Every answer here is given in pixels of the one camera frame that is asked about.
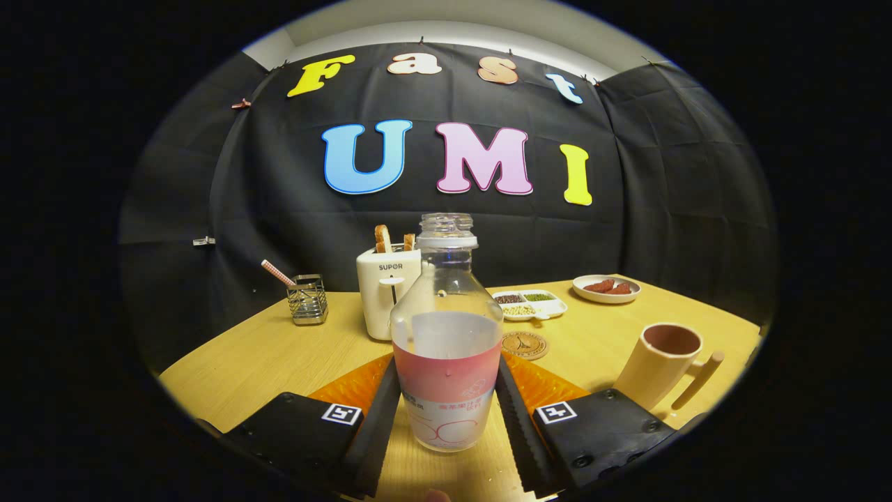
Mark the red sausage piece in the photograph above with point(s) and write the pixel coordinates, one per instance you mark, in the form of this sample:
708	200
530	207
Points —
599	285
619	288

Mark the toast slice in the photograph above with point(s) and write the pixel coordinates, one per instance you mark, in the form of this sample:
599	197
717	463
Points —
382	239
409	242

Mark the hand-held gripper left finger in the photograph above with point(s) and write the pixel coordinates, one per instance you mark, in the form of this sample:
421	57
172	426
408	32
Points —
376	432

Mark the metal clip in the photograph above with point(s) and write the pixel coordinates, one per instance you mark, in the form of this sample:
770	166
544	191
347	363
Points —
203	241

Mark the wooden table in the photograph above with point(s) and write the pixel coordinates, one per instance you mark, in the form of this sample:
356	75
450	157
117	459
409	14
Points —
279	355

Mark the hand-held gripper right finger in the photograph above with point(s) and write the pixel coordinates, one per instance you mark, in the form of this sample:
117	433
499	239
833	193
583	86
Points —
519	432

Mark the round wooden coaster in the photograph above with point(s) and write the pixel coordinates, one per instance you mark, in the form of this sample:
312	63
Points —
526	345

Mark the black backdrop cloth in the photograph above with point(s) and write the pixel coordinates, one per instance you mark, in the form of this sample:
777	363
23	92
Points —
279	209

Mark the white divided dish with beans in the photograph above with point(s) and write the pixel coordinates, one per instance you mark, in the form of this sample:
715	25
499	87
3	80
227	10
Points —
550	307

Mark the white toaster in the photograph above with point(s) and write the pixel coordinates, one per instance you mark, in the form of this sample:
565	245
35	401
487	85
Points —
380	300

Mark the clear juice bottle pink label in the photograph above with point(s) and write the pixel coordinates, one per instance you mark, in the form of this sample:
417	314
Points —
446	348

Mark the small white plate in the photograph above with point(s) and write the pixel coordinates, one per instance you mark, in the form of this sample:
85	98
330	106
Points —
592	296

